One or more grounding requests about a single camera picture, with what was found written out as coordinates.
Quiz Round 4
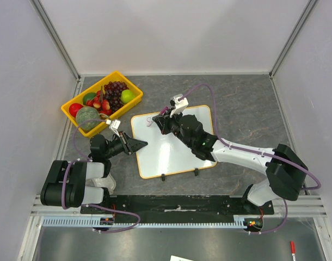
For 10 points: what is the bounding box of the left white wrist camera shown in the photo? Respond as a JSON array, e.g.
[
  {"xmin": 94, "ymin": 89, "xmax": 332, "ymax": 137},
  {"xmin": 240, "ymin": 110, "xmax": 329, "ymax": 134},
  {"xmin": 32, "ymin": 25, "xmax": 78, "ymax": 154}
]
[{"xmin": 105, "ymin": 119, "xmax": 121, "ymax": 136}]

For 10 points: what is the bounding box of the red apple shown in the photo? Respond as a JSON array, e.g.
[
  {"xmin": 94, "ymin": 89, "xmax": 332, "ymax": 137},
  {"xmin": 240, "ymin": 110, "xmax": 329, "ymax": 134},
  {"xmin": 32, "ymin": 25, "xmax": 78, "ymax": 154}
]
[{"xmin": 69, "ymin": 103, "xmax": 83, "ymax": 117}]

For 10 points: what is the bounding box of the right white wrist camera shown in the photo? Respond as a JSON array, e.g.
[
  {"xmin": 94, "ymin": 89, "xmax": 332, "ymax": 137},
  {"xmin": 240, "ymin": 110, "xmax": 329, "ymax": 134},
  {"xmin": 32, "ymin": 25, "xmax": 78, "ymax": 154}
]
[{"xmin": 170, "ymin": 94, "xmax": 188, "ymax": 117}]

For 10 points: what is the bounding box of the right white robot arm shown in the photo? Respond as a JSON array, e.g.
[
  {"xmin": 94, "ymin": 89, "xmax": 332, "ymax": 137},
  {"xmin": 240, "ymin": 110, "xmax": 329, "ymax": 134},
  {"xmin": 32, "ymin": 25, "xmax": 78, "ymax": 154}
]
[{"xmin": 152, "ymin": 110, "xmax": 307, "ymax": 214}]

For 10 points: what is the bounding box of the white slotted cable duct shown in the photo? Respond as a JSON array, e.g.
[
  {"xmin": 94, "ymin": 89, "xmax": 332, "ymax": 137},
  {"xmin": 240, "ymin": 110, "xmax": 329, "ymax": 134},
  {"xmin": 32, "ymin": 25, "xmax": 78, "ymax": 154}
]
[{"xmin": 42, "ymin": 216, "xmax": 247, "ymax": 229}]

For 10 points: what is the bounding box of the yellow plastic fruit bin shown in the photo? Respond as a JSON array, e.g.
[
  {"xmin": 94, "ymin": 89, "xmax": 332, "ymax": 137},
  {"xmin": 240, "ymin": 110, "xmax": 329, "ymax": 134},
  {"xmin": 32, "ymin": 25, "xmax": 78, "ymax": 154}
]
[{"xmin": 61, "ymin": 71, "xmax": 143, "ymax": 126}]

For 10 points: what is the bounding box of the white paper sheet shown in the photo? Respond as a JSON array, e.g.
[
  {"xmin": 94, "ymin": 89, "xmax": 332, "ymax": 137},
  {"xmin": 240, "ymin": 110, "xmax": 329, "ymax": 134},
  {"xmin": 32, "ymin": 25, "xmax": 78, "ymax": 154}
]
[{"xmin": 170, "ymin": 255, "xmax": 193, "ymax": 261}]

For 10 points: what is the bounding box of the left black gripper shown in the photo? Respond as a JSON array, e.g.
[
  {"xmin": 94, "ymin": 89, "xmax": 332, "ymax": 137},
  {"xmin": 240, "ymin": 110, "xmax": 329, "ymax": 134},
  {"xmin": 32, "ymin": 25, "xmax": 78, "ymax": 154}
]
[{"xmin": 104, "ymin": 130, "xmax": 147, "ymax": 159}]

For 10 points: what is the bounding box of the green lime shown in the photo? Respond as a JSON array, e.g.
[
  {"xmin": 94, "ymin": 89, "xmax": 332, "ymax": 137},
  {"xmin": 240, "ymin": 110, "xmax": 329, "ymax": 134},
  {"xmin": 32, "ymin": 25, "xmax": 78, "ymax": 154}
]
[{"xmin": 82, "ymin": 92, "xmax": 96, "ymax": 105}]

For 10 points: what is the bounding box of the yellow-framed whiteboard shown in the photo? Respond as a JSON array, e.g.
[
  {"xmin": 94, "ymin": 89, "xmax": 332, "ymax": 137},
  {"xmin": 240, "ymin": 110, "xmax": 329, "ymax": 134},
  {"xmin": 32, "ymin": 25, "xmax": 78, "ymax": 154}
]
[{"xmin": 131, "ymin": 113, "xmax": 216, "ymax": 179}]

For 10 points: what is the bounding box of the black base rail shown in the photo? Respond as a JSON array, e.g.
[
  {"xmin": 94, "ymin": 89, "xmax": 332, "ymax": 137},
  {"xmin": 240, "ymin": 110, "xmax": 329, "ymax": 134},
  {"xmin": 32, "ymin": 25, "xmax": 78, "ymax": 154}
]
[{"xmin": 80, "ymin": 194, "xmax": 275, "ymax": 225}]

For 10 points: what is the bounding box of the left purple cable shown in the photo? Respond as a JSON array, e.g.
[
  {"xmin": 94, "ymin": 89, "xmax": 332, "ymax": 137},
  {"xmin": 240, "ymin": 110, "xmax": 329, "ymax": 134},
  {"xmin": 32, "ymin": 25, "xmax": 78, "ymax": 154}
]
[{"xmin": 60, "ymin": 117, "xmax": 141, "ymax": 234}]

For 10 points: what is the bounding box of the green netted melon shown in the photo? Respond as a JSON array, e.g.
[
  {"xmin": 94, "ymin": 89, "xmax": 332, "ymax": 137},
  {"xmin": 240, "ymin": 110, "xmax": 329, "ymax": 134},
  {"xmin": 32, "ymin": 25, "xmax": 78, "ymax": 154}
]
[{"xmin": 76, "ymin": 106, "xmax": 101, "ymax": 132}]

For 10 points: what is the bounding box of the white whiteboard eraser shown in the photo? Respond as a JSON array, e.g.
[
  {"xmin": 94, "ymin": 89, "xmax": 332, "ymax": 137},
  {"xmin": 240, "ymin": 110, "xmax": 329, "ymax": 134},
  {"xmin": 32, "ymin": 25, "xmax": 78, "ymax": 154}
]
[{"xmin": 85, "ymin": 174, "xmax": 116, "ymax": 194}]

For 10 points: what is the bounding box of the light green apple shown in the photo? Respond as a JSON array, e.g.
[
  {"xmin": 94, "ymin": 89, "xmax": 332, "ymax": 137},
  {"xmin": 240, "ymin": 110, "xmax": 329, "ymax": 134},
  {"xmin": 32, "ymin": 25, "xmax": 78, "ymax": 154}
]
[{"xmin": 120, "ymin": 89, "xmax": 136, "ymax": 104}]

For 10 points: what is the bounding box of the red pen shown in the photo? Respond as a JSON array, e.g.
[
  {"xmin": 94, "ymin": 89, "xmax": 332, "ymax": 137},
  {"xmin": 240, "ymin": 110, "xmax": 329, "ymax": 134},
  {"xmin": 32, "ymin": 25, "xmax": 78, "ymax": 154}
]
[{"xmin": 290, "ymin": 241, "xmax": 296, "ymax": 261}]

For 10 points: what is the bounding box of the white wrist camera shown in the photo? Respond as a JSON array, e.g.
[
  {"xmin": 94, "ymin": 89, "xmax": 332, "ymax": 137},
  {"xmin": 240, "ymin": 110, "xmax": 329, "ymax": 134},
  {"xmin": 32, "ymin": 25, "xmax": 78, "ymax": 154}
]
[
  {"xmin": 170, "ymin": 94, "xmax": 188, "ymax": 117},
  {"xmin": 105, "ymin": 119, "xmax": 121, "ymax": 136}
]

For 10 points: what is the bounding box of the red cherry bunch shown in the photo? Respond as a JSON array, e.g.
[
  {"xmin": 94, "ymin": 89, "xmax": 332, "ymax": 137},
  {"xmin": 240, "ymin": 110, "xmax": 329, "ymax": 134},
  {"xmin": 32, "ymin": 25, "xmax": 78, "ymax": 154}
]
[{"xmin": 87, "ymin": 90, "xmax": 113, "ymax": 116}]

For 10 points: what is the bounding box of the purple whiteboard marker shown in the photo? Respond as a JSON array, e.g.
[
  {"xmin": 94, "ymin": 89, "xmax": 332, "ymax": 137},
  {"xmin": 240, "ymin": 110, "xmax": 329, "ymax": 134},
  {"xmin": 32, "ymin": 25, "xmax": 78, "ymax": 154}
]
[{"xmin": 150, "ymin": 106, "xmax": 169, "ymax": 124}]

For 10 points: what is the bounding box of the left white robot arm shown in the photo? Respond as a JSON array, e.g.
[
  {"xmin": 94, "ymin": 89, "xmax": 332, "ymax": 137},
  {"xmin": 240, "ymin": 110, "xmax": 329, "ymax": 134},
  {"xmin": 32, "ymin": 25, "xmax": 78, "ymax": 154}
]
[{"xmin": 40, "ymin": 132, "xmax": 148, "ymax": 214}]

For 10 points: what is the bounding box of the dark purple grape bunch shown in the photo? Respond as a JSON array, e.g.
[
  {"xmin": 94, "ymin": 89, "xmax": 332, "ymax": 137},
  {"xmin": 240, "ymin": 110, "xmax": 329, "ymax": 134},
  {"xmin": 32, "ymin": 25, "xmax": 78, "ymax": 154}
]
[{"xmin": 103, "ymin": 81, "xmax": 128, "ymax": 113}]

